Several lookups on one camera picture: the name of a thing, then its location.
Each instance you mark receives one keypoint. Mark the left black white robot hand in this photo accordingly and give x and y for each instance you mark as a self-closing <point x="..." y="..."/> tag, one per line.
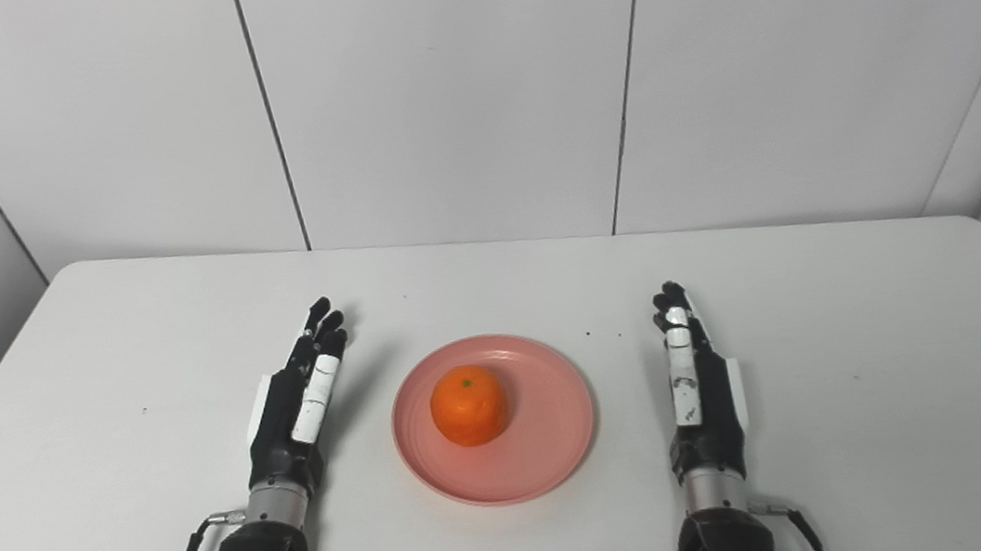
<point x="280" y="432"/>

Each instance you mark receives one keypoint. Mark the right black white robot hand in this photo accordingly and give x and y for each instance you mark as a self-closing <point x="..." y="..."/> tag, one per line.
<point x="710" y="426"/>

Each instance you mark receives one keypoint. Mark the pink round plate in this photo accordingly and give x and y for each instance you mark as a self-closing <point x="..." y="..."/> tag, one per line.
<point x="548" y="437"/>

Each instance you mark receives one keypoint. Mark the orange fruit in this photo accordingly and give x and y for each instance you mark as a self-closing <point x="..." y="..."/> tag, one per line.
<point x="469" y="406"/>

